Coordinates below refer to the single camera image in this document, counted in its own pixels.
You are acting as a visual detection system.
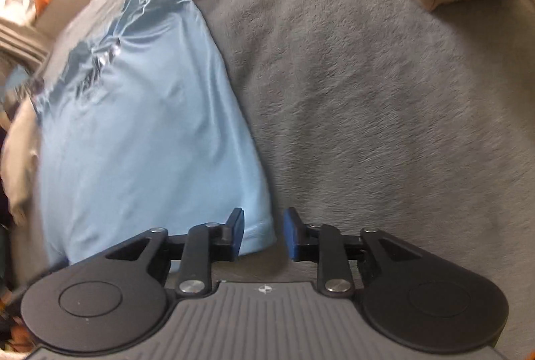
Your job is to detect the light blue t-shirt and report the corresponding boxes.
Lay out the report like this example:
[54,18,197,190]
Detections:
[34,0,276,263]

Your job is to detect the grey bed blanket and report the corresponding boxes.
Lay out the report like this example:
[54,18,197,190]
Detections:
[45,0,534,359]

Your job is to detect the folded cream garment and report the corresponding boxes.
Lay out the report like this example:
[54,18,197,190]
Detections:
[1,96,41,226]

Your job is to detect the grey curtain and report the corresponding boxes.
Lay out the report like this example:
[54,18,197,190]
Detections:
[0,18,52,70]

